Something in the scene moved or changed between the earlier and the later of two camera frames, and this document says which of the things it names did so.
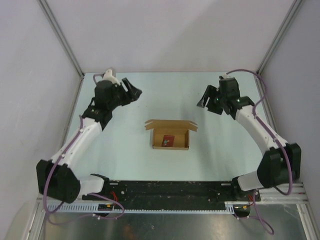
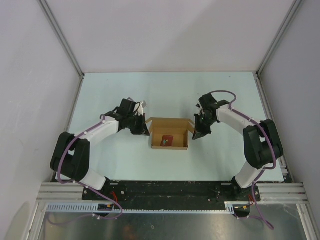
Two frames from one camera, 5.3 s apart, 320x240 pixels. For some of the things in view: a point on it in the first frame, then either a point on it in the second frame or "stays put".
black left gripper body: [119, 99] to [134, 123]
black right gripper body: [224, 98] to [205, 120]
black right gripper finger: [214, 104] to [201, 130]
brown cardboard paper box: [179, 129] stays put
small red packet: [168, 141] stays put
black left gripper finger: [133, 93] to [143, 129]
